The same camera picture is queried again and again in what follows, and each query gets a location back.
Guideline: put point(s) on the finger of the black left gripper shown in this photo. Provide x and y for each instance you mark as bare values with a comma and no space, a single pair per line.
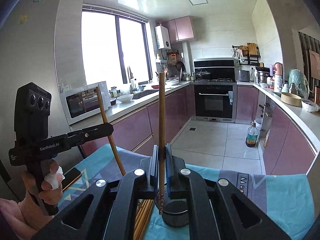
82,136

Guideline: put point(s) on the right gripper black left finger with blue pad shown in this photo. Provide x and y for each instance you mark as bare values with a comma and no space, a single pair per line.
106,210

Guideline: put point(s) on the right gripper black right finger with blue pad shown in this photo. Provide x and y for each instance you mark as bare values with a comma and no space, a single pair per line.
216,209

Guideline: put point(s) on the kitchen window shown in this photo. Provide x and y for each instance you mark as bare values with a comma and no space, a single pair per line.
115,48

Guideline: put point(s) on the person's left hand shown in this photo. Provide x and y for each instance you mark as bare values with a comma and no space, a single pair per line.
24,219

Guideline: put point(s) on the white microwave oven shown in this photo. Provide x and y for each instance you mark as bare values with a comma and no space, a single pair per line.
81,103

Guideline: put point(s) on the black smartphone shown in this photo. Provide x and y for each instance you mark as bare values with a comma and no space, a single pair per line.
70,177

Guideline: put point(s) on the black mesh pen holder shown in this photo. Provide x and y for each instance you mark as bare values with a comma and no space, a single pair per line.
175,212

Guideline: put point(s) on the white bowl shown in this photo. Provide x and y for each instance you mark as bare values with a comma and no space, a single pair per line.
125,98

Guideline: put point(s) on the pink lower cabinets left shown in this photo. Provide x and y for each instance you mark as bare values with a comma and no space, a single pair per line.
137,131

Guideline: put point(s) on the pink cabinets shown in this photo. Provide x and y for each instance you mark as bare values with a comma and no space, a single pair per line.
292,133
137,131

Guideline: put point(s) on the blue striped tablecloth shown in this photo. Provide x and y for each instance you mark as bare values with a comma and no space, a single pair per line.
287,200

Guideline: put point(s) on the cooking oil bottle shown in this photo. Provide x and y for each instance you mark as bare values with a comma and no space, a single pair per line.
252,135

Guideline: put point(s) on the pink lower cabinets right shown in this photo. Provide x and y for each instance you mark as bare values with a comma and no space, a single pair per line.
292,133

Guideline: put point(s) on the black built-in oven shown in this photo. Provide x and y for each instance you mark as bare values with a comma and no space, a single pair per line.
215,101

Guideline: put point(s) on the silver refrigerator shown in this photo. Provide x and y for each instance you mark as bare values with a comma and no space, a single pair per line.
27,55

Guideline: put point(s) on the white water heater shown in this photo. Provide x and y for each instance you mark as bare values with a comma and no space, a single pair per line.
162,36

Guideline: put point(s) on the round bamboo steamer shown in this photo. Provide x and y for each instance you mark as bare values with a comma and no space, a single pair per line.
291,99

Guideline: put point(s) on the white plastic bag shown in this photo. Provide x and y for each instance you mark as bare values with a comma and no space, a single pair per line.
309,106

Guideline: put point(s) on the black range hood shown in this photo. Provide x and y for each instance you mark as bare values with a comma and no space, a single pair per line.
215,69

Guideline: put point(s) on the steel pot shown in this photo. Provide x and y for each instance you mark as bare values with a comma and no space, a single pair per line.
261,74

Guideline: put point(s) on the green plastic-wrapped fan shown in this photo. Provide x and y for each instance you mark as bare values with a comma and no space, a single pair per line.
301,83

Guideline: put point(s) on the pink thermos jug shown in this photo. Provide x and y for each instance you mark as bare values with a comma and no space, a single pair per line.
278,71

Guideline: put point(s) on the pink upper wall cabinet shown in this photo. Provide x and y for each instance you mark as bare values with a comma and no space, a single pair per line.
180,29

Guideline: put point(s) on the black wall spice rack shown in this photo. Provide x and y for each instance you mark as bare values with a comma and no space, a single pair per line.
248,54

